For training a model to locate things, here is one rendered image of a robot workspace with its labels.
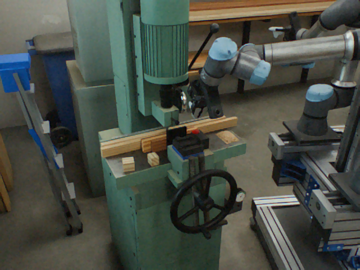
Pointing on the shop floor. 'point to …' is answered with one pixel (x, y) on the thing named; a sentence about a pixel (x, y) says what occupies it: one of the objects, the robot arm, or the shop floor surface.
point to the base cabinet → (161, 233)
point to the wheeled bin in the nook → (57, 82)
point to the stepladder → (40, 134)
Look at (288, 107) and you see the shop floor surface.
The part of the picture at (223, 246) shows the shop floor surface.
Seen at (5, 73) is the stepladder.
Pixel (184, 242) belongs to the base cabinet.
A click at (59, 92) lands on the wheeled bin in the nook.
